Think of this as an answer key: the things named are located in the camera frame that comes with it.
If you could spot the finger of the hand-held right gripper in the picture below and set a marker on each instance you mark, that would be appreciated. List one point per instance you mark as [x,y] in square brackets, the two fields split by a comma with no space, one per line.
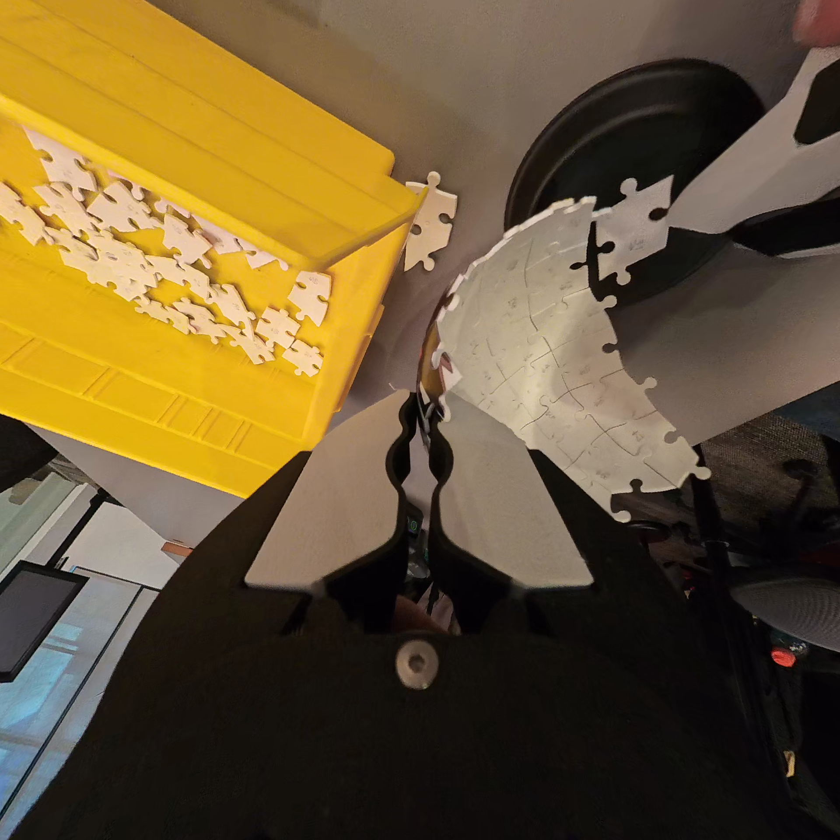
[748,157]
[797,229]

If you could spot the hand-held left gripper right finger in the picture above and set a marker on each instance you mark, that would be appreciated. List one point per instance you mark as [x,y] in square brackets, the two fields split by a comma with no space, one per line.
[505,518]

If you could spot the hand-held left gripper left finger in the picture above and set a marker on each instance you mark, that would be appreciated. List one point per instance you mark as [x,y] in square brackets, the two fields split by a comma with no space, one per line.
[315,512]

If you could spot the black round ball stand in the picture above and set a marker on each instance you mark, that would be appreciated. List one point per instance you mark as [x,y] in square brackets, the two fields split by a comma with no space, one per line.
[630,124]

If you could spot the white curved puzzle piece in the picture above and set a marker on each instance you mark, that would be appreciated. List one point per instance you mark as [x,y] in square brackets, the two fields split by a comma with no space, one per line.
[430,226]
[633,229]

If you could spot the partly built puzzle ball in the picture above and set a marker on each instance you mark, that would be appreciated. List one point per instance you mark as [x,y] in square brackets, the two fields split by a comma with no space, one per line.
[525,328]

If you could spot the pile of white puzzle pieces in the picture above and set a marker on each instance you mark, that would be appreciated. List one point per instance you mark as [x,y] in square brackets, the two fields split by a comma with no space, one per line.
[131,256]

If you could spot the yellow plastic bin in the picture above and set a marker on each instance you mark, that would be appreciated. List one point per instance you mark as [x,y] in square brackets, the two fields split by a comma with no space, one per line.
[216,164]

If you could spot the person's right hand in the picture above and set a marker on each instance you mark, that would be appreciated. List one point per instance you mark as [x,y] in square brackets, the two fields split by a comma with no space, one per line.
[820,19]

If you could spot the grey mesh office chair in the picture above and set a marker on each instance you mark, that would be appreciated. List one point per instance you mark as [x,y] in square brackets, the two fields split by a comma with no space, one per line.
[754,459]

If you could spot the black monitor screen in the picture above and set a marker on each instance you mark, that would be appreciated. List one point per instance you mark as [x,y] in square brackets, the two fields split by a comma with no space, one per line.
[33,617]

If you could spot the small red knob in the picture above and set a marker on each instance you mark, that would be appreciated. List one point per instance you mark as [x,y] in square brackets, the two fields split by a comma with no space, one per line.
[781,657]

